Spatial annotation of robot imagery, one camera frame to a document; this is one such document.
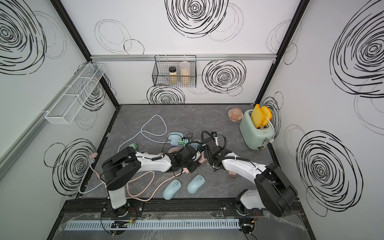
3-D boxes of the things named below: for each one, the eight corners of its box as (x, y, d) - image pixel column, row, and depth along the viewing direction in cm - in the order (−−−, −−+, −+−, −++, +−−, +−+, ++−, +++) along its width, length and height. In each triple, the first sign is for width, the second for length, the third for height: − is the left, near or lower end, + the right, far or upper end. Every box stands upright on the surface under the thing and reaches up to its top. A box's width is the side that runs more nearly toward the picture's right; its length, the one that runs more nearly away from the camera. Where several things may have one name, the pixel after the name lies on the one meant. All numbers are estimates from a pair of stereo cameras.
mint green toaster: (243, 151, 96) (250, 138, 84) (236, 124, 111) (242, 109, 98) (265, 151, 96) (275, 138, 84) (256, 124, 111) (264, 109, 98)
